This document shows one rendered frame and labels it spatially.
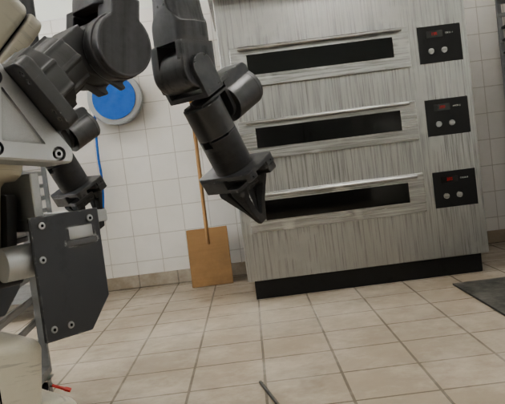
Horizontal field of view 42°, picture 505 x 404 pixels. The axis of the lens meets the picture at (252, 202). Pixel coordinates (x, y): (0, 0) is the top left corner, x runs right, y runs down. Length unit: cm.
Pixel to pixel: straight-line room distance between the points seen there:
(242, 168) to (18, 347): 38
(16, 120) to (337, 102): 338
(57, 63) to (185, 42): 20
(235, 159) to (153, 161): 412
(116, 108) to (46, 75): 420
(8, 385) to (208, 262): 393
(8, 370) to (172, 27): 48
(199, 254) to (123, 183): 83
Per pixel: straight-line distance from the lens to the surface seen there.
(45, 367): 278
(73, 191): 126
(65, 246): 88
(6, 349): 88
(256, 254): 401
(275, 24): 406
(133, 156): 505
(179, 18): 89
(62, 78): 75
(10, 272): 86
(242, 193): 93
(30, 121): 74
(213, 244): 476
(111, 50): 78
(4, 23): 91
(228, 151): 91
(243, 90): 95
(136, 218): 507
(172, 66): 89
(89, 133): 129
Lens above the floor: 86
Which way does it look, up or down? 4 degrees down
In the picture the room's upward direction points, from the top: 7 degrees counter-clockwise
